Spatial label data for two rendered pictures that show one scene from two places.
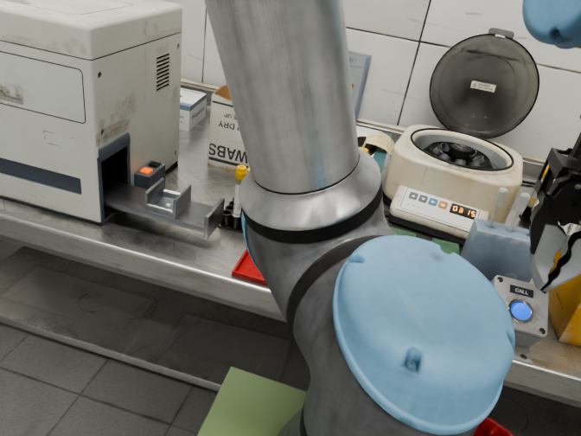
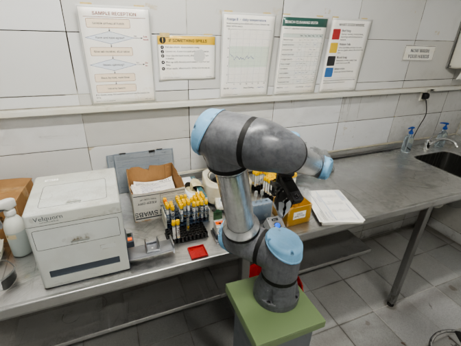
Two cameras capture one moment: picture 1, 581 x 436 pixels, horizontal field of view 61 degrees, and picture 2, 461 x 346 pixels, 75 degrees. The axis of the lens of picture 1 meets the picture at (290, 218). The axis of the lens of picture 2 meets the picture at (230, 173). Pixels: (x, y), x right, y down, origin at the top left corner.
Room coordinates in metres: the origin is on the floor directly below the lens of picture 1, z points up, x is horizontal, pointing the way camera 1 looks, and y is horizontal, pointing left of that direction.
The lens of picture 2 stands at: (-0.26, 0.44, 1.70)
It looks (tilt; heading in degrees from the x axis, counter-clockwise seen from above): 26 degrees down; 327
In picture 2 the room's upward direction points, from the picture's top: 2 degrees clockwise
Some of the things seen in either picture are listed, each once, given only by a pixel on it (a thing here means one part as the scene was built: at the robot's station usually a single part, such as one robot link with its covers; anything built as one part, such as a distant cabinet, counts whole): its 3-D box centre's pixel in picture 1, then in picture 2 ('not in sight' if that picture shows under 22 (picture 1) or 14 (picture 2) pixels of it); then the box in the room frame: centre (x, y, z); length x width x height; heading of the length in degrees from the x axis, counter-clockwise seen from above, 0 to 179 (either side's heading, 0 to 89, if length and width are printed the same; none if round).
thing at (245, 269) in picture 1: (261, 266); (197, 251); (0.59, 0.03, 0.88); 0.07 x 0.07 x 0.01; 80
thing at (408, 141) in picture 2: not in sight; (408, 139); (0.82, -1.86, 0.97); 0.08 x 0.07 x 0.20; 84
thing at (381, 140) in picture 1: (365, 157); (193, 190); (0.98, -0.13, 0.92); 0.24 x 0.12 x 0.10; 170
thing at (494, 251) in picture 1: (498, 258); (260, 211); (0.65, -0.33, 0.92); 0.10 x 0.07 x 0.10; 83
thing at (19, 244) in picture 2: not in sight; (12, 228); (0.93, 0.63, 1.00); 0.09 x 0.08 x 0.24; 170
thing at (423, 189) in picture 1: (450, 177); (227, 187); (0.91, -0.30, 0.94); 0.30 x 0.24 x 0.12; 161
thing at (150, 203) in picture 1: (155, 199); (146, 248); (0.66, 0.21, 0.92); 0.21 x 0.07 x 0.05; 80
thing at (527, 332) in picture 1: (510, 304); (272, 224); (0.55, -0.32, 0.92); 0.13 x 0.07 x 0.08; 170
